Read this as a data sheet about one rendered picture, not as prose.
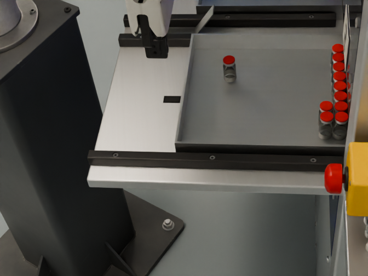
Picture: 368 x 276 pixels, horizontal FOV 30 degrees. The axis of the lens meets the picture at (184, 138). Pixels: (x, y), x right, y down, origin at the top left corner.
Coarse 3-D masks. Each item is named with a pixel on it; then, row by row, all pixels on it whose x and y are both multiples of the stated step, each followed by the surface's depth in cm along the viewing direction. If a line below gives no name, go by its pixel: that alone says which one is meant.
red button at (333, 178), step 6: (330, 168) 89; (336, 168) 89; (330, 174) 89; (336, 174) 89; (342, 174) 89; (324, 180) 90; (330, 180) 89; (336, 180) 88; (342, 180) 90; (330, 186) 89; (336, 186) 89; (330, 192) 90; (336, 192) 89
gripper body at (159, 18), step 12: (132, 0) 88; (144, 0) 88; (156, 0) 88; (168, 0) 93; (132, 12) 89; (144, 12) 89; (156, 12) 89; (168, 12) 93; (132, 24) 91; (156, 24) 90; (168, 24) 93
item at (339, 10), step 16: (208, 0) 135; (224, 0) 135; (240, 0) 134; (256, 0) 134; (272, 0) 134; (288, 0) 133; (304, 0) 133; (320, 0) 132; (336, 0) 132; (336, 16) 128
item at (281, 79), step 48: (192, 48) 123; (240, 48) 125; (288, 48) 124; (192, 96) 119; (240, 96) 117; (288, 96) 116; (192, 144) 107; (240, 144) 106; (288, 144) 105; (336, 144) 109
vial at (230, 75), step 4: (224, 64) 117; (232, 64) 117; (224, 68) 118; (228, 68) 117; (232, 68) 118; (224, 72) 119; (228, 72) 118; (232, 72) 118; (224, 76) 120; (228, 76) 119; (232, 76) 119; (236, 76) 120; (228, 80) 120; (232, 80) 120
